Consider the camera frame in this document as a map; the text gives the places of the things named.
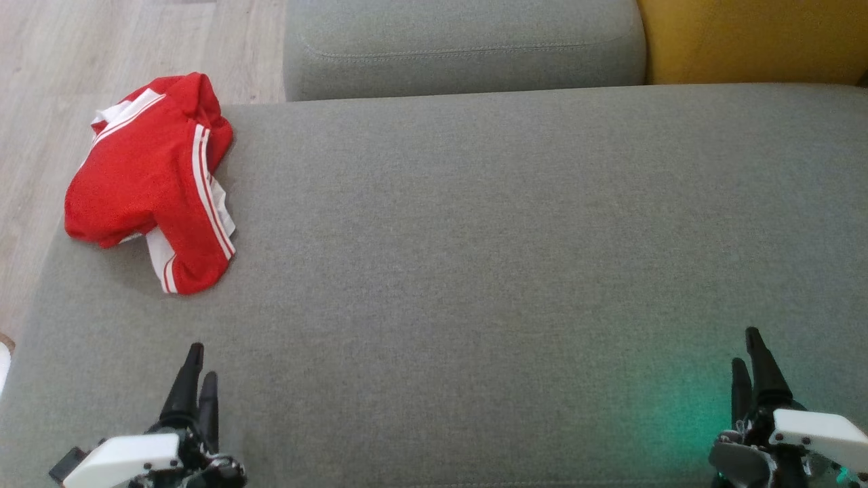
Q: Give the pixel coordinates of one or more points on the grey fabric sofa seat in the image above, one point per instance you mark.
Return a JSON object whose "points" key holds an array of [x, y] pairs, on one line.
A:
{"points": [[475, 271]]}

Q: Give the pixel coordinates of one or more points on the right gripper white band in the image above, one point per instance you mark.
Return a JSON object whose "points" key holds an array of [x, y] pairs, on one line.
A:
{"points": [[814, 434]]}

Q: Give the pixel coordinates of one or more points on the yellow sofa cushion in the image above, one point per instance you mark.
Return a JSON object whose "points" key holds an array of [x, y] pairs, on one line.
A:
{"points": [[746, 41]]}

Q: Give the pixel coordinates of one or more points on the red white-striped shorts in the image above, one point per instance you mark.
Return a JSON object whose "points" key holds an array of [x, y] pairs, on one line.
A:
{"points": [[135, 183]]}

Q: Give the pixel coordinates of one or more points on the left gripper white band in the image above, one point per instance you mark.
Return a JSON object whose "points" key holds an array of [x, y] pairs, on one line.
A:
{"points": [[129, 461]]}

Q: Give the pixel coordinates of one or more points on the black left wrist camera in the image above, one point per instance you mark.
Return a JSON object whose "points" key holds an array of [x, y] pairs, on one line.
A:
{"points": [[66, 465]]}

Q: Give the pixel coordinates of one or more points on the grey sofa back cushion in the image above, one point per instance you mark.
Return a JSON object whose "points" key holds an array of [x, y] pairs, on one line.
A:
{"points": [[461, 41]]}

